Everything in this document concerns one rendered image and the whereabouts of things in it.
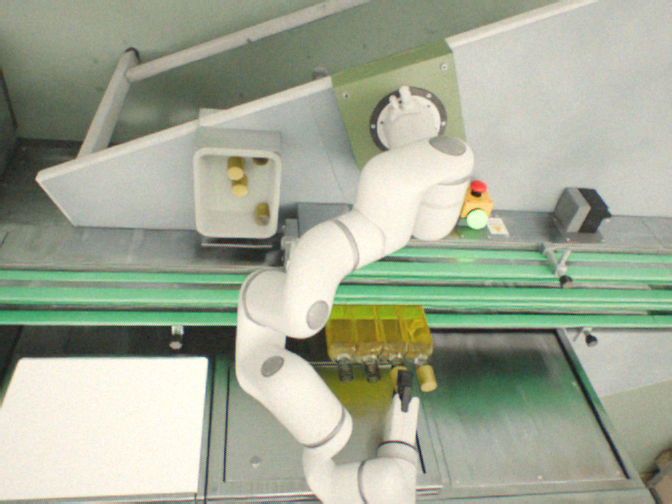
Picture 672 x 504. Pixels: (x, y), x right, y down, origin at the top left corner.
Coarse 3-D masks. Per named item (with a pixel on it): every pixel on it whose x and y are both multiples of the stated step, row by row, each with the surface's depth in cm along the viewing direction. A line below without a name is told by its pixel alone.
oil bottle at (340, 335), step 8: (336, 304) 124; (344, 304) 124; (336, 312) 122; (344, 312) 123; (328, 320) 121; (336, 320) 121; (344, 320) 121; (352, 320) 121; (328, 328) 120; (336, 328) 119; (344, 328) 119; (352, 328) 119; (328, 336) 120; (336, 336) 117; (344, 336) 117; (352, 336) 118; (328, 344) 119; (336, 344) 116; (344, 344) 116; (352, 344) 116; (328, 352) 119; (336, 352) 115; (344, 352) 115; (352, 352) 116; (336, 360) 117
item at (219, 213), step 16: (208, 160) 118; (224, 160) 118; (272, 160) 117; (208, 176) 120; (224, 176) 121; (256, 176) 122; (272, 176) 118; (208, 192) 123; (224, 192) 124; (256, 192) 124; (272, 192) 119; (208, 208) 126; (224, 208) 127; (240, 208) 127; (272, 208) 120; (208, 224) 123; (224, 224) 124; (240, 224) 125; (256, 224) 126; (272, 224) 122
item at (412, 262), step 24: (384, 264) 120; (408, 264) 121; (432, 264) 122; (456, 264) 123; (480, 264) 124; (504, 264) 126; (528, 264) 127; (576, 264) 129; (600, 264) 131; (624, 264) 132; (648, 264) 133
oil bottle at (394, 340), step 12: (384, 312) 124; (396, 312) 125; (384, 324) 122; (396, 324) 122; (384, 336) 119; (396, 336) 120; (384, 348) 118; (396, 348) 118; (408, 348) 119; (384, 360) 119
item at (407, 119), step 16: (416, 96) 107; (384, 112) 108; (400, 112) 105; (416, 112) 105; (432, 112) 109; (384, 128) 111; (400, 128) 103; (416, 128) 101; (432, 128) 103; (400, 144) 100
